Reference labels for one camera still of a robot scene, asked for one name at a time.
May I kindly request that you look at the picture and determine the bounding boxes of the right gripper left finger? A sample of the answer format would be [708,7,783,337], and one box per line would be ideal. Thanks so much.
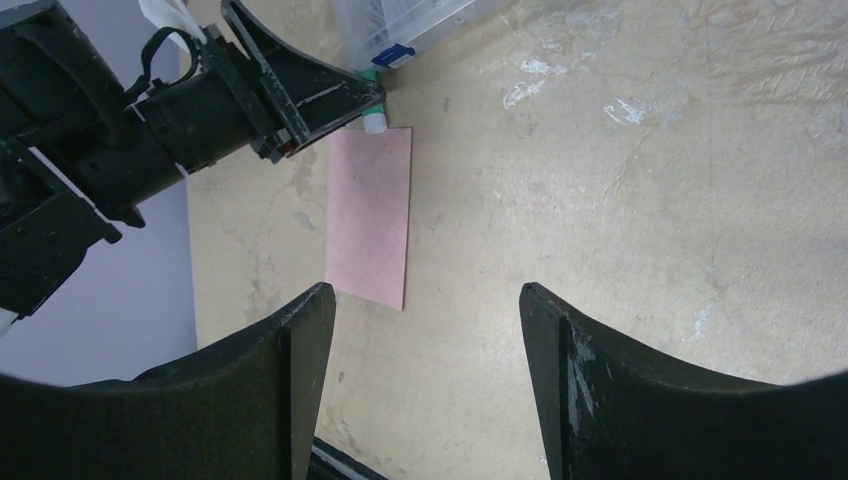
[1,283,336,479]

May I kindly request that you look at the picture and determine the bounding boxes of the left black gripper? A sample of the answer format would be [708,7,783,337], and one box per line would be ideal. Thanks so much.
[132,1,386,173]

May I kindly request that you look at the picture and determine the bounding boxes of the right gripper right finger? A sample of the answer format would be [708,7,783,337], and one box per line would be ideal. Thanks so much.
[519,283,847,479]

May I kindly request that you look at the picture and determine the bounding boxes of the green white glue stick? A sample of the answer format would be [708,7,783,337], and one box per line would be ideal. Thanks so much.
[357,70,388,135]

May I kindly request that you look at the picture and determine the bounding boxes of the pink envelope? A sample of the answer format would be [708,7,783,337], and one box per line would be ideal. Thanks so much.
[325,128,413,311]

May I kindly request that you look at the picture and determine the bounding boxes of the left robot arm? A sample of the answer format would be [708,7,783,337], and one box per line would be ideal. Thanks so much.
[1,1,385,329]

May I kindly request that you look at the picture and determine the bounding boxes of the clear plastic screw box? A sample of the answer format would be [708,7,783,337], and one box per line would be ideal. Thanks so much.
[333,0,510,72]

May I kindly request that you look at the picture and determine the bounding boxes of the black base frame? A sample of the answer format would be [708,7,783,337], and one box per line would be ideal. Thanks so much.
[306,437,387,480]

